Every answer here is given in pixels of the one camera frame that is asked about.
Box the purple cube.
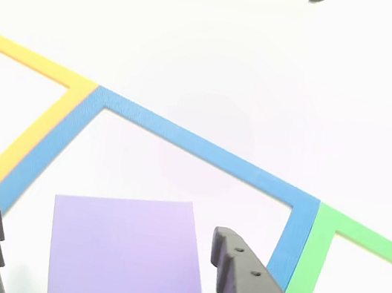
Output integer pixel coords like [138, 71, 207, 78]
[39, 178, 227, 293]

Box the orange square frame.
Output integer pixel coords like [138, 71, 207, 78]
[0, 27, 107, 276]

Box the blue square frame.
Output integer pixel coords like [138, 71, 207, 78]
[0, 68, 335, 293]

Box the green square frame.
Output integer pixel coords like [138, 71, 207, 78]
[284, 198, 392, 293]

